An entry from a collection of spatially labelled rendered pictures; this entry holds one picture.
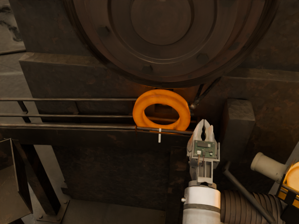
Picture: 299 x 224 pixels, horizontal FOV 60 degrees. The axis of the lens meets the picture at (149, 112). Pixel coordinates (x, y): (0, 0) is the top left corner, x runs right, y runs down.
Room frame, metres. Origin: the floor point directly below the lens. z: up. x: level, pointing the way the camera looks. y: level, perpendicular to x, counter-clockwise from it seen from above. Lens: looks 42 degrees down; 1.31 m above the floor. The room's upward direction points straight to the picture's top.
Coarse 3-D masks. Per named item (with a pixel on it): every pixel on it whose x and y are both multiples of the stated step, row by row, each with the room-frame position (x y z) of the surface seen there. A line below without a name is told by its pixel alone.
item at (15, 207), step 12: (0, 144) 0.52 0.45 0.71; (12, 144) 0.51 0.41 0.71; (0, 156) 0.51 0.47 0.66; (12, 156) 0.46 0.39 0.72; (0, 168) 0.50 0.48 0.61; (12, 168) 0.50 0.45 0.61; (24, 168) 0.50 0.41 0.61; (0, 180) 0.46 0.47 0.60; (12, 180) 0.46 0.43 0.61; (24, 180) 0.44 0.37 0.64; (0, 192) 0.42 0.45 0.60; (12, 192) 0.42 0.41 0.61; (24, 192) 0.38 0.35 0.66; (0, 204) 0.38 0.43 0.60; (12, 204) 0.38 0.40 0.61; (24, 204) 0.38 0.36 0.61; (0, 216) 0.34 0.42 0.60; (12, 216) 0.34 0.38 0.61
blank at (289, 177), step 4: (296, 164) 0.42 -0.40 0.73; (292, 168) 0.42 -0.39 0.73; (296, 168) 0.41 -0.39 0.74; (288, 172) 0.42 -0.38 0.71; (292, 172) 0.41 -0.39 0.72; (296, 172) 0.40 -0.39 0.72; (288, 176) 0.41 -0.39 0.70; (292, 176) 0.41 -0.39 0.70; (296, 176) 0.40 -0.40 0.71; (288, 180) 0.41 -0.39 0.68; (292, 180) 0.40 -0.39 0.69; (296, 180) 0.40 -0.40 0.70; (288, 184) 0.41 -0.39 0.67; (292, 184) 0.40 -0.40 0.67; (296, 184) 0.39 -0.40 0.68; (296, 188) 0.39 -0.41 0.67
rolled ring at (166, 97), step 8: (144, 96) 0.61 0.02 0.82; (152, 96) 0.59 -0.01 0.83; (160, 96) 0.59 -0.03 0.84; (168, 96) 0.59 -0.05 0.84; (176, 96) 0.60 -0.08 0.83; (136, 104) 0.60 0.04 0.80; (144, 104) 0.60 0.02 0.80; (168, 104) 0.59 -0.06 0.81; (176, 104) 0.58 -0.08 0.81; (184, 104) 0.58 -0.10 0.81; (136, 112) 0.60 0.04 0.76; (144, 112) 0.63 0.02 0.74; (184, 112) 0.58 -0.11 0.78; (136, 120) 0.60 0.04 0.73; (144, 120) 0.60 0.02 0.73; (184, 120) 0.58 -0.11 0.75; (168, 128) 0.60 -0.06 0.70; (176, 128) 0.58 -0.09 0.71; (184, 128) 0.58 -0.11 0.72
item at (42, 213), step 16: (16, 144) 0.64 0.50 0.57; (32, 144) 0.69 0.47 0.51; (32, 160) 0.66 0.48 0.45; (176, 160) 0.56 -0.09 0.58; (32, 176) 0.64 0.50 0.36; (176, 176) 0.55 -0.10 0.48; (48, 192) 0.66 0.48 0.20; (176, 192) 0.55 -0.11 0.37; (48, 208) 0.64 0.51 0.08; (64, 208) 0.68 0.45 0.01; (176, 208) 0.55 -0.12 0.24
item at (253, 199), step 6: (228, 162) 0.52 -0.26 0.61; (222, 168) 0.50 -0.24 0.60; (228, 168) 0.50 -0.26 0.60; (228, 174) 0.48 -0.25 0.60; (234, 180) 0.47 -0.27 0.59; (240, 186) 0.45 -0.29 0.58; (246, 192) 0.43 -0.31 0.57; (246, 198) 0.42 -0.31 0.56; (252, 198) 0.42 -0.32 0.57; (252, 204) 0.40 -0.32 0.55; (258, 204) 0.40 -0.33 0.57; (258, 210) 0.39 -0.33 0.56; (264, 210) 0.38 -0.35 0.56; (264, 216) 0.37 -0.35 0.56; (270, 216) 0.36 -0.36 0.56; (270, 222) 0.35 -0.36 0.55
